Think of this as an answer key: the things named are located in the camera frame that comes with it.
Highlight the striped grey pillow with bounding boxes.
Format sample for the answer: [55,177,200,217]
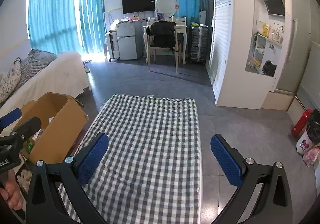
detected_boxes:
[16,49,57,90]

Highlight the white covered sofa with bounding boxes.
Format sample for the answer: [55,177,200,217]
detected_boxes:
[1,52,90,116]

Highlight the floral pillow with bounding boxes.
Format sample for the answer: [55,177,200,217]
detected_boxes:
[0,58,21,104]

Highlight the black bag on chair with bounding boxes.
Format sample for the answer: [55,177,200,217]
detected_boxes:
[146,21,178,52]

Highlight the black bag in kitchen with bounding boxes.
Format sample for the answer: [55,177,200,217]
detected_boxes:
[262,60,277,77]

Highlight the green snack packet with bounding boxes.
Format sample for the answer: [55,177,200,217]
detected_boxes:
[26,139,35,154]

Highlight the brown cardboard box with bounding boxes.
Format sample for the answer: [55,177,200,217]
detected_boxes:
[15,92,88,164]

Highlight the person's left hand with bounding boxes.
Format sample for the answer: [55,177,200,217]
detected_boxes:
[1,169,23,210]

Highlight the dark drawer tower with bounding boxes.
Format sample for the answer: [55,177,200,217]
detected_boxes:
[188,22,208,64]

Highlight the right blue curtain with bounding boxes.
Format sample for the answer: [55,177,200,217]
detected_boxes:
[79,0,106,54]

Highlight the checkered tablecloth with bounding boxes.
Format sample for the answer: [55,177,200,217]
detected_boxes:
[57,93,203,224]

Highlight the wooden chair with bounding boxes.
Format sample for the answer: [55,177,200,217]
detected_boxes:
[145,20,182,72]

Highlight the black television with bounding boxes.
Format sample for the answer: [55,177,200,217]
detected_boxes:
[122,0,156,14]

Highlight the white cartoon bin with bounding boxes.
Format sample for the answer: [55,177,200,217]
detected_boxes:
[296,128,317,155]

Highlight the white small cabinet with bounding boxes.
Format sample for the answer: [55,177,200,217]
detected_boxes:
[106,30,120,61]

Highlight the blue curtain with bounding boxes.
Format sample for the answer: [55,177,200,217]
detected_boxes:
[79,0,106,54]
[28,0,82,54]

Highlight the oval white mirror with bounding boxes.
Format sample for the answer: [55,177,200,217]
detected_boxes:
[156,0,179,18]

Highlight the white dressing table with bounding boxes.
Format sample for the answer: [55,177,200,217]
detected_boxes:
[143,17,188,65]

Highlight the left blue curtain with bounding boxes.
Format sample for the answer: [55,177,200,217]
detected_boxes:
[28,0,82,54]

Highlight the silver mini fridge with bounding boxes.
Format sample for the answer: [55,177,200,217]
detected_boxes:
[116,21,143,60]

